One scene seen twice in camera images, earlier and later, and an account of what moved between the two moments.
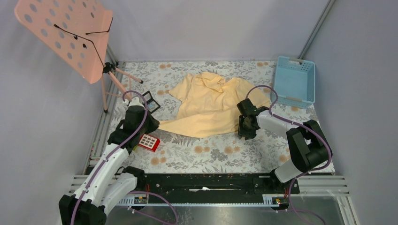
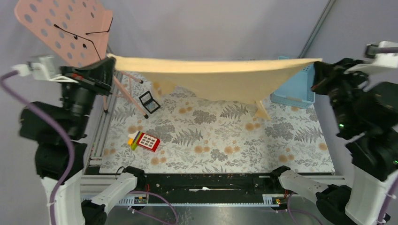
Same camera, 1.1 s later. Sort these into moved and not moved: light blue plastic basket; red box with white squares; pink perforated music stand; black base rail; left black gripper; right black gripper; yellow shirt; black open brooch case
Moved: right black gripper; left black gripper; yellow shirt
Not moved: black base rail; black open brooch case; pink perforated music stand; light blue plastic basket; red box with white squares
